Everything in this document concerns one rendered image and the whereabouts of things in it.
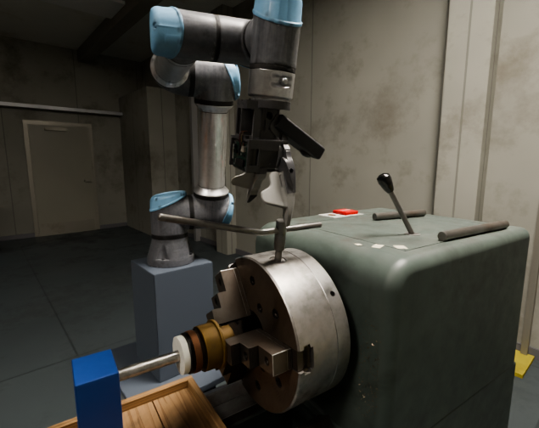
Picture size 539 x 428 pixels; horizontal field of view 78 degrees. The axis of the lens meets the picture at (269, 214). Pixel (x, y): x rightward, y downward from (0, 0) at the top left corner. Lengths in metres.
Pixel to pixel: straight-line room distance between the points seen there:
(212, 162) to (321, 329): 0.63
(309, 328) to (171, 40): 0.53
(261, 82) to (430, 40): 2.90
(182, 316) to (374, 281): 0.68
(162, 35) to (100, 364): 0.53
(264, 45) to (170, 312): 0.82
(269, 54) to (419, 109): 2.80
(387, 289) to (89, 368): 0.51
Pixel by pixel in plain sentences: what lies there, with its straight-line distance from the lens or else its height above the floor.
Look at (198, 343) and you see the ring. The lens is 0.65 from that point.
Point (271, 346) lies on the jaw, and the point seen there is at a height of 1.11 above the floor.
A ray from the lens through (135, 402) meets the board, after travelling 0.91.
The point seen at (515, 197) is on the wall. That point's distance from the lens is 3.03.
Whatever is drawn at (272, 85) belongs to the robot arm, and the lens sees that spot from 0.55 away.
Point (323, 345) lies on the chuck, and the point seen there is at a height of 1.11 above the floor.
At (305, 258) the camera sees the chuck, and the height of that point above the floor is 1.23.
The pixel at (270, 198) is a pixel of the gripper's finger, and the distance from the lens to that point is 0.54.
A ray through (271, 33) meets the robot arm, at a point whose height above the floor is 1.62.
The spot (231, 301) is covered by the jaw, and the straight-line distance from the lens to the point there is 0.71.
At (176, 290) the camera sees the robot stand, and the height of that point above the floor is 1.04.
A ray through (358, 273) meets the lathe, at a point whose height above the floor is 1.22.
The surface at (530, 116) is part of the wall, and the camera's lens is 3.02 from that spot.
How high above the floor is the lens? 1.43
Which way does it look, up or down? 9 degrees down
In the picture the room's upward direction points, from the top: straight up
